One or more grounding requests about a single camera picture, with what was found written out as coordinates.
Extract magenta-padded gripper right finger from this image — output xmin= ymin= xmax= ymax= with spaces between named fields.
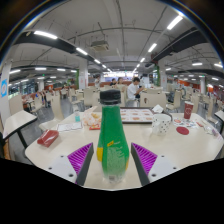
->
xmin=130 ymin=142 xmax=180 ymax=187

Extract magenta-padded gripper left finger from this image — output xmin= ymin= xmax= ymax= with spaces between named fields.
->
xmin=46 ymin=142 xmax=95 ymax=187

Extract green drink bottle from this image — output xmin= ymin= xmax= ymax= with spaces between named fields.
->
xmin=96 ymin=89 xmax=130 ymax=184

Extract white paper slip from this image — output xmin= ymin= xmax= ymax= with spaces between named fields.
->
xmin=56 ymin=121 xmax=83 ymax=133

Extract white polka-dot mug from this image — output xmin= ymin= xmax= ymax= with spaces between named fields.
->
xmin=151 ymin=113 xmax=173 ymax=136

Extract red pouch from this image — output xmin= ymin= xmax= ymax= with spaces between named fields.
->
xmin=36 ymin=129 xmax=60 ymax=148

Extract small clear bottle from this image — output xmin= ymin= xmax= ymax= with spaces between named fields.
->
xmin=74 ymin=110 xmax=82 ymax=123

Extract snack bag with fries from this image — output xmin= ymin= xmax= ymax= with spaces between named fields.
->
xmin=82 ymin=106 xmax=102 ymax=131

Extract brown food tray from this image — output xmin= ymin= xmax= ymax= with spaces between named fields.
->
xmin=119 ymin=107 xmax=156 ymax=124

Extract flat round red coaster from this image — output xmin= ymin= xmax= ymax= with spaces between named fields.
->
xmin=175 ymin=125 xmax=190 ymax=136

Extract crumpled white napkin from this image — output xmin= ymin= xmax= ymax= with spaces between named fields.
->
xmin=152 ymin=104 xmax=165 ymax=114

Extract colourful sticker sheet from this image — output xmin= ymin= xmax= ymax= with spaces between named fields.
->
xmin=172 ymin=117 xmax=201 ymax=130

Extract beige chairs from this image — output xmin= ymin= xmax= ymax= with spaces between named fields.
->
xmin=8 ymin=83 xmax=224 ymax=131

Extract red paper cup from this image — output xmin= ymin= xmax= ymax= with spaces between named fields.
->
xmin=183 ymin=100 xmax=195 ymax=121

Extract person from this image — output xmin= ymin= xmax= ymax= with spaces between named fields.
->
xmin=126 ymin=77 xmax=144 ymax=102

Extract white black-edged side table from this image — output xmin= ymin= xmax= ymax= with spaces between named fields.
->
xmin=2 ymin=109 xmax=38 ymax=150
xmin=214 ymin=109 xmax=224 ymax=126

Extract clear plastic bag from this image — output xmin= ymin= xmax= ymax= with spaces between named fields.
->
xmin=203 ymin=123 xmax=221 ymax=138

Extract ceiling air conditioner unit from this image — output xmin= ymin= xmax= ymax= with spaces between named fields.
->
xmin=90 ymin=39 xmax=110 ymax=52

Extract ceiling lights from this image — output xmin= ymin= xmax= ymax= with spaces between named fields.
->
xmin=8 ymin=13 xmax=224 ymax=84

